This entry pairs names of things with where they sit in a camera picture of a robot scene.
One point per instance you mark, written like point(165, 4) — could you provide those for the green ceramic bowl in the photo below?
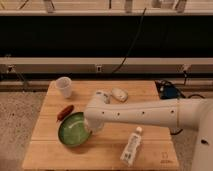
point(72, 130)

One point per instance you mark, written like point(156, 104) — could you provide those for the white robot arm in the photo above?
point(196, 114)

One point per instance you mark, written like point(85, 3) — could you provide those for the white computer mouse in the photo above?
point(119, 94)

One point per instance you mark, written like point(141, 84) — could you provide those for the translucent plastic cup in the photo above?
point(64, 85)

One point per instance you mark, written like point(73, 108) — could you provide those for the brown sausage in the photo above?
point(66, 111)

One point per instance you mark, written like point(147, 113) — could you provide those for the blue black device on floor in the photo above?
point(167, 90)

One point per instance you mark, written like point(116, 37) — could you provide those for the white plastic bottle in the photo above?
point(129, 153)

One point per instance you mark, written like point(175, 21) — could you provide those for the white wall outlet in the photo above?
point(99, 69)

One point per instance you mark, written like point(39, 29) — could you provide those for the right wall outlet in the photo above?
point(184, 68)

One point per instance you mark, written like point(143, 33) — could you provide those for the left wall outlet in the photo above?
point(10, 69)

